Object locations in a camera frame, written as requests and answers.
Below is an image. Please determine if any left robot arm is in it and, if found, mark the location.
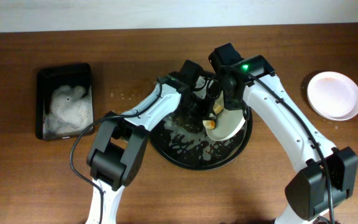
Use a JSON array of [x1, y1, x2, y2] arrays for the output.
[[86, 60, 214, 223]]

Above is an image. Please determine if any yellow sponge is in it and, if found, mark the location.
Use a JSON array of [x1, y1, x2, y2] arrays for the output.
[[203, 103, 223, 129]]

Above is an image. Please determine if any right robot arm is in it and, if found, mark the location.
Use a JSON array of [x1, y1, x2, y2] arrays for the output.
[[208, 43, 358, 223]]

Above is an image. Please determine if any light blue-grey plate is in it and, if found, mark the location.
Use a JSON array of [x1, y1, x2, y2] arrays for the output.
[[313, 108, 358, 121]]

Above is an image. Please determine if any round black tray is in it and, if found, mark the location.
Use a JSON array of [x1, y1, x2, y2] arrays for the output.
[[147, 71, 254, 170]]

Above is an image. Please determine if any pinkish white plate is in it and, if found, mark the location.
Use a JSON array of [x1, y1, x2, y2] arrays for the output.
[[306, 72, 358, 111]]

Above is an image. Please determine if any white plate top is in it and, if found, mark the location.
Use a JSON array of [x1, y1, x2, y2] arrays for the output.
[[206, 93, 246, 141]]

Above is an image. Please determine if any black rectangular tray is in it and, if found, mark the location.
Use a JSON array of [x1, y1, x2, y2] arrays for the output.
[[35, 63, 94, 141]]

